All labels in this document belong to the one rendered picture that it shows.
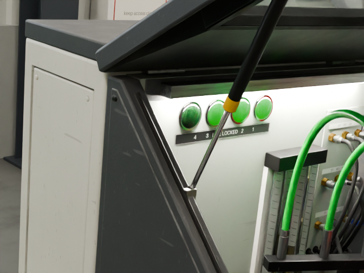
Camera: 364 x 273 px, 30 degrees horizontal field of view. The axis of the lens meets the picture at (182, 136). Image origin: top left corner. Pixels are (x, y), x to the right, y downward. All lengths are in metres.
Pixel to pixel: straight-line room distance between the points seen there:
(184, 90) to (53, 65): 0.26
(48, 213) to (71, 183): 0.11
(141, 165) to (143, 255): 0.14
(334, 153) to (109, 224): 0.57
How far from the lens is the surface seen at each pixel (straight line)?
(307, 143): 1.22
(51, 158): 1.27
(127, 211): 1.08
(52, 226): 1.30
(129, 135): 1.05
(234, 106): 0.90
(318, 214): 1.52
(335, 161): 1.51
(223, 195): 1.28
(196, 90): 1.12
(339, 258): 1.39
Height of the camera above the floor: 1.66
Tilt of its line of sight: 16 degrees down
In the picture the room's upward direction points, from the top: 6 degrees clockwise
